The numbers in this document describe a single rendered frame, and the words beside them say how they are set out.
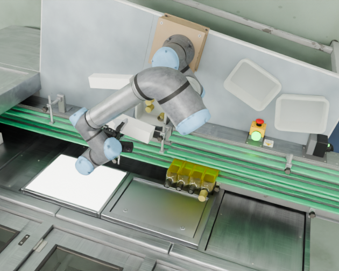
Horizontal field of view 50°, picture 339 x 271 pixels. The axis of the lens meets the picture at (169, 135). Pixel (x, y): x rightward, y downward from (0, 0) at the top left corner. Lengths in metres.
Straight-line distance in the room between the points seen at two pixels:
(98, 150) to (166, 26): 0.67
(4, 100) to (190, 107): 1.22
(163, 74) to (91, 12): 0.93
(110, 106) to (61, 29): 0.93
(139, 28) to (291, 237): 1.22
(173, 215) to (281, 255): 0.51
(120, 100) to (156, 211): 0.72
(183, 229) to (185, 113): 0.73
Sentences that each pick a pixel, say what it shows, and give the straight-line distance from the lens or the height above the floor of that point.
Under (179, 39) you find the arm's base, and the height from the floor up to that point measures 0.89.
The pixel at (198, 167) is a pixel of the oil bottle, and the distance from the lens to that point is 1.79.
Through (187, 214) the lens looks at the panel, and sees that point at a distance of 1.77.
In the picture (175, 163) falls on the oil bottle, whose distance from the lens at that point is 1.81.
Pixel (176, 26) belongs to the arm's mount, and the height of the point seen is 0.84.
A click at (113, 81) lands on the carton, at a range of 1.96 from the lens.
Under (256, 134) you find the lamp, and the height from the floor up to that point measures 0.85.
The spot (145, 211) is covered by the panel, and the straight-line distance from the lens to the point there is 1.76.
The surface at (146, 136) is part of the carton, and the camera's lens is 1.64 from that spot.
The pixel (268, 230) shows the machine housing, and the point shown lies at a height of 1.07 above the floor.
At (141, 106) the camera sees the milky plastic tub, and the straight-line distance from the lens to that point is 1.97.
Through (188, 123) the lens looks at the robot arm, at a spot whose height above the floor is 1.46.
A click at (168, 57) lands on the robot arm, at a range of 1.49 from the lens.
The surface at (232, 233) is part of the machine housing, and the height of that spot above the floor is 1.15.
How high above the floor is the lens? 2.40
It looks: 54 degrees down
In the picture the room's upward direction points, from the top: 146 degrees counter-clockwise
